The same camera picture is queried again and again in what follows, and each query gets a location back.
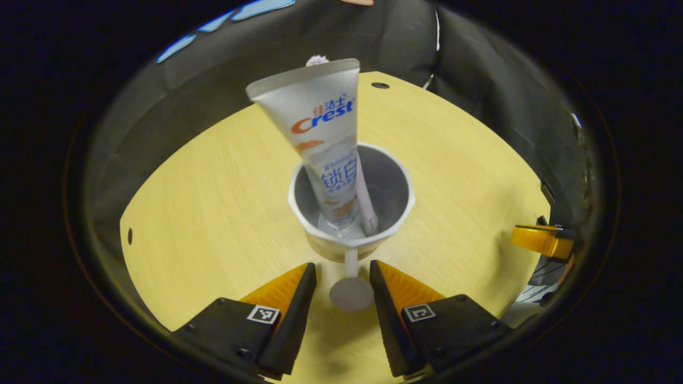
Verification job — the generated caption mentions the white toothbrush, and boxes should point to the white toothbrush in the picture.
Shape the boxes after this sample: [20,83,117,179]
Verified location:
[306,55,379,236]

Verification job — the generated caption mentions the white cable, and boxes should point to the white cable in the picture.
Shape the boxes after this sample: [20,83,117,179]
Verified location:
[424,5,441,89]

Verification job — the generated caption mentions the white toothpaste tube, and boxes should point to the white toothpaste tube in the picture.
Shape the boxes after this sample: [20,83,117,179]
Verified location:
[245,58,361,231]

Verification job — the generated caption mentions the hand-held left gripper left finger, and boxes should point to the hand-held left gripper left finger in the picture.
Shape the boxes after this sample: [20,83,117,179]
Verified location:
[172,262,317,380]

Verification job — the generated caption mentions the white cup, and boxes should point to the white cup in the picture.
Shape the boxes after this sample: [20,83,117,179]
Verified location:
[288,142,416,313]

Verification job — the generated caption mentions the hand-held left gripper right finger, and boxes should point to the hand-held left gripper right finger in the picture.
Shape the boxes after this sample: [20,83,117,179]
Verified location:
[369,260,512,378]

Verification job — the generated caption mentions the black backdrop cloth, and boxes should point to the black backdrop cloth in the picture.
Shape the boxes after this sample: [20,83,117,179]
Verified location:
[85,0,593,257]

